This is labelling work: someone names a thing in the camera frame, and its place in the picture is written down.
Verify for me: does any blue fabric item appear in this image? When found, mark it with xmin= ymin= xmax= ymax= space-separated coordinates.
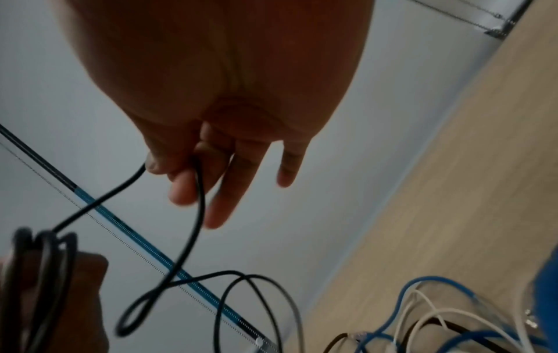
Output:
xmin=532 ymin=243 xmax=558 ymax=347

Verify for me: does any metal bead chain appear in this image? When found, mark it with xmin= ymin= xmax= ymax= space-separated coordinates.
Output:
xmin=412 ymin=0 xmax=520 ymax=33

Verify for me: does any person's right hand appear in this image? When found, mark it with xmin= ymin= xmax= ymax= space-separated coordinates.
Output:
xmin=52 ymin=0 xmax=375 ymax=230

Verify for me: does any thin black cable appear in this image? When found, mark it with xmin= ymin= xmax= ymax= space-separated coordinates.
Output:
xmin=323 ymin=322 xmax=480 ymax=353

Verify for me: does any long black cable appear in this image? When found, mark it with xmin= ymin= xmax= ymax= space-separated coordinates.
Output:
xmin=0 ymin=162 xmax=306 ymax=353

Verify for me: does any blue and black edge strip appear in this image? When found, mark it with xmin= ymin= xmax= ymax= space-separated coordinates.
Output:
xmin=0 ymin=123 xmax=282 ymax=353

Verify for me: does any person's left hand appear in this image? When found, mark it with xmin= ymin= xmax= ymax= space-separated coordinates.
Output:
xmin=0 ymin=252 xmax=110 ymax=353

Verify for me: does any white cable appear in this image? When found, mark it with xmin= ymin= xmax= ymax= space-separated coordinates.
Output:
xmin=390 ymin=288 xmax=535 ymax=353

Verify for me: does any blue network cable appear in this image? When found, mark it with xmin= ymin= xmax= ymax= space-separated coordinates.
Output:
xmin=348 ymin=275 xmax=558 ymax=353

